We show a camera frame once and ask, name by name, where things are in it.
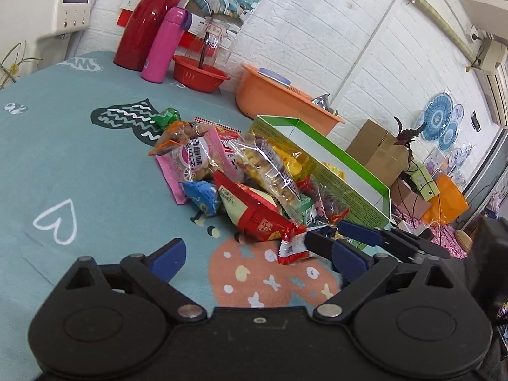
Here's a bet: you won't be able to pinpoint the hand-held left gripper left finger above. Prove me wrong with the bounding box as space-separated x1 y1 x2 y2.
63 238 208 323

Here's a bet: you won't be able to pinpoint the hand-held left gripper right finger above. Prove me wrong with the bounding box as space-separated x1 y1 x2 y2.
313 241 454 322

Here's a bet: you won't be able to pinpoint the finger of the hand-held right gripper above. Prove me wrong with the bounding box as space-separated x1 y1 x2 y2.
305 231 427 265
337 219 452 259

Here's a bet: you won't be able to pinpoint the green cardboard box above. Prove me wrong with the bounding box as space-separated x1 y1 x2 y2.
247 114 393 229

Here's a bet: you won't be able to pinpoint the purple candy packet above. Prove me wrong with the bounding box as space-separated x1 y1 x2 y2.
310 183 352 227

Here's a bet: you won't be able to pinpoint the pink cookie packet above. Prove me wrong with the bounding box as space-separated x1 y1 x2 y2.
155 129 235 205

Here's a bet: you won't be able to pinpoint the tan woven basket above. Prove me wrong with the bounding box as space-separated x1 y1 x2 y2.
454 228 475 253

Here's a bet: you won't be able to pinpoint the small red white packet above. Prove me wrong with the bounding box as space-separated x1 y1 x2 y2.
277 234 318 266

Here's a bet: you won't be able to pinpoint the small green carton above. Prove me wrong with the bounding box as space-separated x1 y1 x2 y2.
278 194 317 227

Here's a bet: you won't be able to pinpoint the pink floral cloth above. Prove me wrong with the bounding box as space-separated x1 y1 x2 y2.
393 206 470 259

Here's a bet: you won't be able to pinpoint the small red snack packet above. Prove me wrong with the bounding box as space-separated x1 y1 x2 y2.
296 177 318 197

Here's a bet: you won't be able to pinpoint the pinkish brown box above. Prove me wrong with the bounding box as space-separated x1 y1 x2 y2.
391 178 431 219

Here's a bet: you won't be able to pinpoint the orange plastic bag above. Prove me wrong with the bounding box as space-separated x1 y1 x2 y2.
421 175 471 227

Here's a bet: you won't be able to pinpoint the small yellow snack packet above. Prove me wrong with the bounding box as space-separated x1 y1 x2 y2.
321 161 346 182

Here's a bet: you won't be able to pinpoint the blue snack packet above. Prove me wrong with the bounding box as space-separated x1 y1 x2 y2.
180 180 221 217

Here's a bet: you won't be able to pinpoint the red cream snack packet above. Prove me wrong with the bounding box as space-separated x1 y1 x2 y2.
213 170 308 243

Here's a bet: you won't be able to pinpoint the small light green box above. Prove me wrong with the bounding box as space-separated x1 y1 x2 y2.
411 163 441 201

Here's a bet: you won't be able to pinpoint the brown cardboard box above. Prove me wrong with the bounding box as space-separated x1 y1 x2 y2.
345 119 409 185

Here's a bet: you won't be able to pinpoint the clear biscuit packet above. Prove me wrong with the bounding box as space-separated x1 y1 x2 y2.
230 137 304 208

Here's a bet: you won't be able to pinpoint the dark red potted plant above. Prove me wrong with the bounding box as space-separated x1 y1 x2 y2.
393 116 431 191

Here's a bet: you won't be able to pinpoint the orange snack packet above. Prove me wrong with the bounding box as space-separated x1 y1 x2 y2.
149 121 199 156

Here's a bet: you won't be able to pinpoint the green candy wrapper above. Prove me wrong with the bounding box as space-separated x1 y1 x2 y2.
152 107 182 131

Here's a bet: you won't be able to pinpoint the red yellow striped snack packet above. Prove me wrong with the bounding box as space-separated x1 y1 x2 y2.
194 117 244 136

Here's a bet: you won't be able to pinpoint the large blue patterned plate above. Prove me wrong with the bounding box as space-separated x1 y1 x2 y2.
420 91 454 140

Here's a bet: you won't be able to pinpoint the orange plastic basin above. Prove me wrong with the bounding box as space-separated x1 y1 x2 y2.
235 63 346 136

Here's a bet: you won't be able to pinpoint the teal printed tablecloth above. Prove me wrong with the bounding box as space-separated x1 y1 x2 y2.
0 50 350 366

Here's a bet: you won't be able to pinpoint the beige standing air conditioner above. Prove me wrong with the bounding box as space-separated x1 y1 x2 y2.
474 37 508 128

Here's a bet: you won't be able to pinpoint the light blue lid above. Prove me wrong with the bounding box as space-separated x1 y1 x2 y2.
258 67 293 86

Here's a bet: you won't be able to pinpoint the red plastic basket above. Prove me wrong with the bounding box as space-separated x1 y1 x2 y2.
172 55 231 93

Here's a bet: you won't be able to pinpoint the pink thermos bottle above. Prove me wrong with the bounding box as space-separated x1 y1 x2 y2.
141 7 193 84

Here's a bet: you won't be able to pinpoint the glass jar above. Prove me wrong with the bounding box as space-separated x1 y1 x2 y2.
186 16 235 69

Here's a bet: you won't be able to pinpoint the red thermos jug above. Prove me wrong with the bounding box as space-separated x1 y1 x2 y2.
113 0 187 73

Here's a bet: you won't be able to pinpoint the beige wrapped pipe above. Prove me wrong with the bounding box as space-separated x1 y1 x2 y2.
369 0 478 65

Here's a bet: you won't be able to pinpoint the yellow dried twigs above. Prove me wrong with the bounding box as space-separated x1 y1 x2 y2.
0 42 43 89

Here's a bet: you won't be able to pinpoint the white wall conduit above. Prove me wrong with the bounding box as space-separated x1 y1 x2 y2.
329 0 399 101

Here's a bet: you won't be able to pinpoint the white wall monitor device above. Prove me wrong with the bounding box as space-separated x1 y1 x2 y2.
36 0 100 43

